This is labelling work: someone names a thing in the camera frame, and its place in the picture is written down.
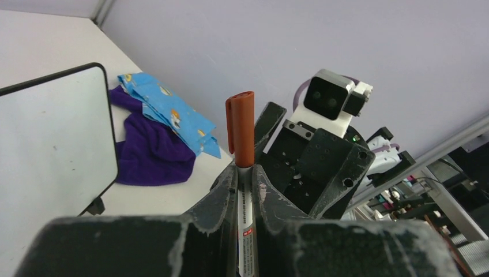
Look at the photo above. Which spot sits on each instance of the black framed whiteboard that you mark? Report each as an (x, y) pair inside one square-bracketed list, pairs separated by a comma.
[(57, 143)]

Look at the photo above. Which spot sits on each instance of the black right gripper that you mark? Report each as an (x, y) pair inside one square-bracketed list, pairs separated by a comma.
[(314, 169)]

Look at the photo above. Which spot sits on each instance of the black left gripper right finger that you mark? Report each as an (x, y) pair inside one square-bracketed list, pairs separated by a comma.
[(290, 243)]

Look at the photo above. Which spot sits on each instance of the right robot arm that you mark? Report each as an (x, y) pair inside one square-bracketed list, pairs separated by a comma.
[(389, 160)]

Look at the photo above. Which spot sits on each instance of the purple cloth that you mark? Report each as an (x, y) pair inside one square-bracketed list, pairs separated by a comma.
[(151, 153)]

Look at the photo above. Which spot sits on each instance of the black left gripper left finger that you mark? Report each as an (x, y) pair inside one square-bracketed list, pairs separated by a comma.
[(200, 242)]

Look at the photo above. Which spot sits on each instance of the blue patterned cloth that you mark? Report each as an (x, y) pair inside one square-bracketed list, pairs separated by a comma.
[(161, 104)]

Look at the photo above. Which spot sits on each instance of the white whiteboard marker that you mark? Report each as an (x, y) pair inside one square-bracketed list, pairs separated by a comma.
[(246, 262)]

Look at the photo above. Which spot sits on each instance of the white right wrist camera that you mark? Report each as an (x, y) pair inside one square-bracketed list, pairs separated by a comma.
[(329, 101)]

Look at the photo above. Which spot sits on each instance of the brown marker cap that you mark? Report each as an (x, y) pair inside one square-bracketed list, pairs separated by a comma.
[(240, 128)]

